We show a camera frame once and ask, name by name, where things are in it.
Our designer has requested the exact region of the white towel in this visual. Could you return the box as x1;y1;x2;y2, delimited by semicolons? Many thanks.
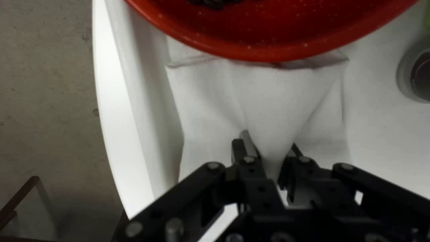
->
166;51;349;177

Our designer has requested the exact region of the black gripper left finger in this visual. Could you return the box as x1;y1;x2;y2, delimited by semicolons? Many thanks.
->
115;132;284;242

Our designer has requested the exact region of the red bowl of coffee beans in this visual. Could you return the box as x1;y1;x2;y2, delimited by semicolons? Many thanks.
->
125;0;417;62

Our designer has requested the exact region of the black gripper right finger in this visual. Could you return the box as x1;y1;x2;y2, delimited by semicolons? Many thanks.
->
278;145;430;242

